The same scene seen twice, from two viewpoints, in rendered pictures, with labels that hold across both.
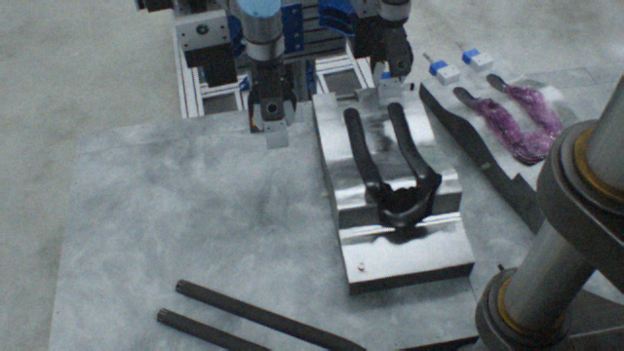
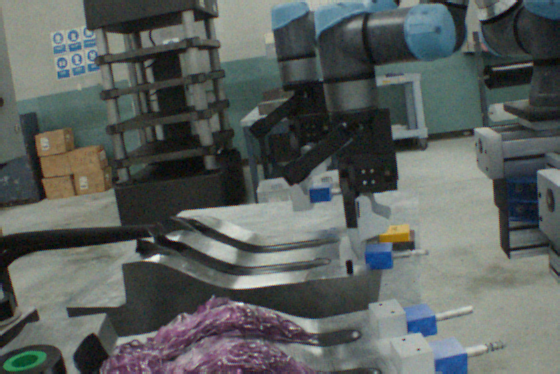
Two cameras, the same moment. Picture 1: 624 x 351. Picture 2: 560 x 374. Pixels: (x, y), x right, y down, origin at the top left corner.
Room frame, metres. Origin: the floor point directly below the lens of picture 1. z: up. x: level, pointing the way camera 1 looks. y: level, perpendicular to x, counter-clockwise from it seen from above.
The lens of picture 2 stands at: (1.17, -1.07, 1.19)
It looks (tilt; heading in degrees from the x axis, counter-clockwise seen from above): 11 degrees down; 109
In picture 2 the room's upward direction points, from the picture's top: 9 degrees counter-clockwise
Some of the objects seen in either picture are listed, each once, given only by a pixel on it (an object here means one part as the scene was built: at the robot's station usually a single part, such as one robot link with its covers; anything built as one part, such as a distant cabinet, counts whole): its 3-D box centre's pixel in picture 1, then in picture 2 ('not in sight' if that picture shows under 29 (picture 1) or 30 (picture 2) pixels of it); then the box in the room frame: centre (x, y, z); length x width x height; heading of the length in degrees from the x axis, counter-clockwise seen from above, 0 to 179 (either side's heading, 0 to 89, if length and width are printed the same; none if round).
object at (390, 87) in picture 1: (385, 78); (385, 255); (1.03, -0.20, 0.89); 0.13 x 0.05 x 0.05; 5
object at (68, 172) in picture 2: not in sight; (73, 161); (-3.57, 5.11, 0.42); 0.86 x 0.33 x 0.83; 14
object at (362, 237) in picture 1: (385, 172); (226, 269); (0.75, -0.17, 0.87); 0.50 x 0.26 x 0.14; 5
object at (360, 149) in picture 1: (390, 152); (228, 243); (0.76, -0.18, 0.92); 0.35 x 0.16 x 0.09; 5
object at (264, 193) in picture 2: not in sight; (302, 190); (-0.07, 3.01, 0.28); 0.61 x 0.41 x 0.15; 14
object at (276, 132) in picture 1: (274, 118); (326, 192); (0.87, 0.08, 0.93); 0.13 x 0.05 x 0.05; 5
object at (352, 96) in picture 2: (392, 4); (352, 96); (1.00, -0.20, 1.13); 0.08 x 0.08 x 0.05
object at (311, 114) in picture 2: (267, 70); (308, 112); (0.86, 0.07, 1.09); 0.09 x 0.08 x 0.12; 5
